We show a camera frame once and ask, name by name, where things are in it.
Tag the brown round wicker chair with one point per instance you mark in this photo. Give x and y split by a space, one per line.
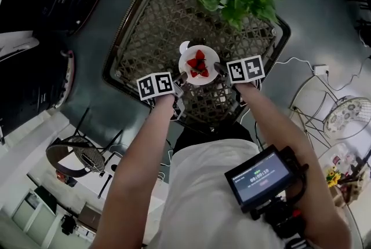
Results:
72 161

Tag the patterned round cushion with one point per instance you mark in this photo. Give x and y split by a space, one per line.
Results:
347 116

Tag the person's black trousers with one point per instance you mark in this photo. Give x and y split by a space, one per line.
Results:
197 133

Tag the person's white shirt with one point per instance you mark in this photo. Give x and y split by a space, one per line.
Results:
203 198

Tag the white side table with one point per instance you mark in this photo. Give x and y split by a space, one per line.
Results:
87 184

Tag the black monitor screen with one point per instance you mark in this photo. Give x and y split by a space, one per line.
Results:
258 177

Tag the person's left forearm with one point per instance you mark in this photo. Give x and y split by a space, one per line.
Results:
130 169

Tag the white power adapter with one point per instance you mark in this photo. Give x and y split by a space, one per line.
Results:
321 69

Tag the sunflower bouquet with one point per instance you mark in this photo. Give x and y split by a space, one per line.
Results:
333 178

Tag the black phone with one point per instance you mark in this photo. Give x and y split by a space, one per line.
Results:
88 161

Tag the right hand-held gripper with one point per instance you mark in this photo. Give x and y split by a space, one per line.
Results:
246 68

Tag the red strawberry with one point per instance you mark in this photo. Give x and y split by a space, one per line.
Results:
191 62
202 66
199 54
205 73
193 73

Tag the round white table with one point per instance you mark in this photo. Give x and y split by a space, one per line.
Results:
359 198

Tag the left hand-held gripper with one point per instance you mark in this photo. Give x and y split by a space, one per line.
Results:
155 85

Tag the glass wicker coffee table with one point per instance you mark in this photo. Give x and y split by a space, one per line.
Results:
162 25

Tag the person's right forearm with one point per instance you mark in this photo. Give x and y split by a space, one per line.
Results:
284 132

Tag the white plate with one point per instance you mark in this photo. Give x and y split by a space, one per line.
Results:
211 54

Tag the black camera rig mount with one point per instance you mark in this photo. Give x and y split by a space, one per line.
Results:
290 219

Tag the clear water bottle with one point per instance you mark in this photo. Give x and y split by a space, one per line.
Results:
349 158
336 159

